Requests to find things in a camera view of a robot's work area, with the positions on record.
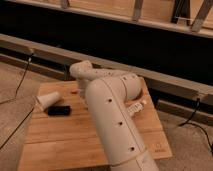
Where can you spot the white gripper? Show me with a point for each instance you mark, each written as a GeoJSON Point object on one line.
{"type": "Point", "coordinates": [82, 84]}

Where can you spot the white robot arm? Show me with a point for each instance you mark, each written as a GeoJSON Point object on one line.
{"type": "Point", "coordinates": [105, 92]}

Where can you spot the black rectangular box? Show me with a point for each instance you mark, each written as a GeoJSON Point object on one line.
{"type": "Point", "coordinates": [59, 111]}

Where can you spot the white paper cup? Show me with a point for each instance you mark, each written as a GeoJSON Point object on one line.
{"type": "Point", "coordinates": [48, 100]}

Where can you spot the wooden board table top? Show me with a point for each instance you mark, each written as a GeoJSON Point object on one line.
{"type": "Point", "coordinates": [70, 142]}

